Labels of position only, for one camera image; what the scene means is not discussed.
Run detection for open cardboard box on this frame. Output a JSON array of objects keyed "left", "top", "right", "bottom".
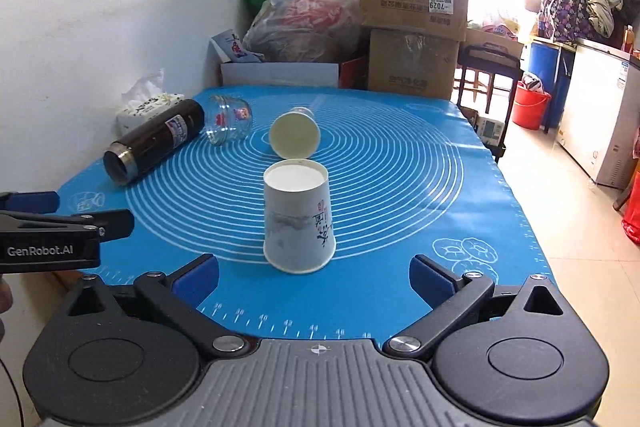
[{"left": 465, "top": 26, "right": 526, "bottom": 58}]

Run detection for red plastic bucket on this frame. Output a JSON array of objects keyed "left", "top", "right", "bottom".
[{"left": 510, "top": 79, "right": 553, "bottom": 130}]

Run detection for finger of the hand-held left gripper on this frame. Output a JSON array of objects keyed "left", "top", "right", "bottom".
[
  {"left": 0, "top": 191, "right": 61, "bottom": 214},
  {"left": 0, "top": 209, "right": 135, "bottom": 241}
]

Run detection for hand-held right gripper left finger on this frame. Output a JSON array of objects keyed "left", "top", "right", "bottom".
[{"left": 65, "top": 253, "right": 251, "bottom": 360}]

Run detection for blue silicone baking mat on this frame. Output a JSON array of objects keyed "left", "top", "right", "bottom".
[{"left": 54, "top": 84, "right": 554, "bottom": 354}]

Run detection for brown cardboard box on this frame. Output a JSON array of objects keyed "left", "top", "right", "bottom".
[{"left": 367, "top": 28, "right": 466, "bottom": 99}]

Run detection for dark wooden chair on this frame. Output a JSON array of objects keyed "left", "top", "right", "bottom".
[{"left": 451, "top": 43, "right": 526, "bottom": 160}]

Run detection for dark brown thermos bottle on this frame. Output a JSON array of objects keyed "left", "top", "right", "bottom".
[{"left": 103, "top": 98, "right": 206, "bottom": 184}]

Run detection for white chest freezer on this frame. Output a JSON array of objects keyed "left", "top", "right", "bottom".
[{"left": 555, "top": 38, "right": 640, "bottom": 190}]

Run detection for purple patterned bag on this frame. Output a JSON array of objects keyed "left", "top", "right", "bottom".
[{"left": 539, "top": 0, "right": 610, "bottom": 44}]

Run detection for clear glass jar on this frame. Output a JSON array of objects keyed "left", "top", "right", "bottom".
[{"left": 204, "top": 94, "right": 253, "bottom": 147}]

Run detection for white tissue pack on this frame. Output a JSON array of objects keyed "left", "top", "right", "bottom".
[{"left": 116, "top": 69, "right": 186, "bottom": 138}]

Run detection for white printed paper cup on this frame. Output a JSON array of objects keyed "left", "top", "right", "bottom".
[{"left": 263, "top": 159, "right": 337, "bottom": 275}]

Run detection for white flat box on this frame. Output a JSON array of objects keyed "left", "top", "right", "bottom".
[{"left": 221, "top": 62, "right": 341, "bottom": 88}]

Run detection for small white appliance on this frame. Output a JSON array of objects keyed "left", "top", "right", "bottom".
[{"left": 474, "top": 114, "right": 507, "bottom": 144}]

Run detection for small white blue carton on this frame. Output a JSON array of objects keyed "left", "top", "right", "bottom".
[{"left": 210, "top": 29, "right": 266, "bottom": 64}]

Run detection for blue plastic barrel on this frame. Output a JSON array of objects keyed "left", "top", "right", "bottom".
[{"left": 528, "top": 38, "right": 574, "bottom": 134}]

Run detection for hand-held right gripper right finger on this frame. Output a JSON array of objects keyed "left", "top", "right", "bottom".
[{"left": 384, "top": 254, "right": 576, "bottom": 362}]

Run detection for plain cream paper cup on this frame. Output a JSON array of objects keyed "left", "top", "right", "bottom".
[{"left": 268, "top": 107, "right": 322, "bottom": 160}]

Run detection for clear plastic bag red contents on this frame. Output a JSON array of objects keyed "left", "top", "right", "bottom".
[{"left": 242, "top": 0, "right": 364, "bottom": 64}]

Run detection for thin black cable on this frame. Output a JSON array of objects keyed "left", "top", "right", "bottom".
[{"left": 0, "top": 357, "right": 27, "bottom": 427}]

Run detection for small red box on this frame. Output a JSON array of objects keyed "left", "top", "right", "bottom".
[{"left": 339, "top": 56, "right": 371, "bottom": 90}]

